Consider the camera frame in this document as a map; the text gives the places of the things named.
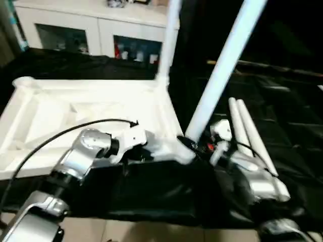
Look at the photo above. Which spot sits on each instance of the grey curtain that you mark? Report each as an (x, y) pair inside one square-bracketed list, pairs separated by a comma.
[(7, 30)]

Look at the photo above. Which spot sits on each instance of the black pole with tan tip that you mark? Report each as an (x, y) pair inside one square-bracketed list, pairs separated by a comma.
[(265, 66)]

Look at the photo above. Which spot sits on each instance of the white cabinet with glass doors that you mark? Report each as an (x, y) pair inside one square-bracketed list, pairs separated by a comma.
[(101, 17)]

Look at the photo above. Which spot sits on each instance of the black mat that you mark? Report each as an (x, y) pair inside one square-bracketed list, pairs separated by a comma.
[(156, 191)]

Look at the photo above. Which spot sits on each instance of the black backdrop cloth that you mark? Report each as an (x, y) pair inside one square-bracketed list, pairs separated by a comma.
[(290, 25)]

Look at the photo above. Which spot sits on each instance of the white plastic table top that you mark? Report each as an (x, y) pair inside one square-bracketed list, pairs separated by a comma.
[(75, 95)]

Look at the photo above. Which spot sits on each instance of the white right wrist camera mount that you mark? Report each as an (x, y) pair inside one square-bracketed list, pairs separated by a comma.
[(222, 128)]

